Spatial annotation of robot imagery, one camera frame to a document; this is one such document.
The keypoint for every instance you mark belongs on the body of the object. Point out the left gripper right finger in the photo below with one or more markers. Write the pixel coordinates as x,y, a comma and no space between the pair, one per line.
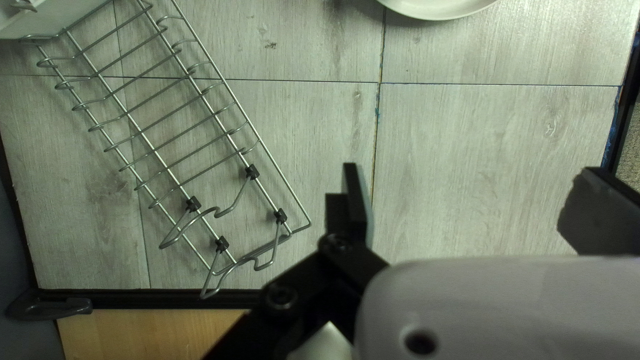
605,220

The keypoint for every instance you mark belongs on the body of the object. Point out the pale plate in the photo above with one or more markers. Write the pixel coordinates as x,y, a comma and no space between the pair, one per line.
435,7

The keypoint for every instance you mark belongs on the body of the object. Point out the white cutlery holder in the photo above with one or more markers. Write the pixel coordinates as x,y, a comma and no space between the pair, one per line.
45,17

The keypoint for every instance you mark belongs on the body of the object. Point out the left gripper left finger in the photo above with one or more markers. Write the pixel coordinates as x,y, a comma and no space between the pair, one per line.
355,210

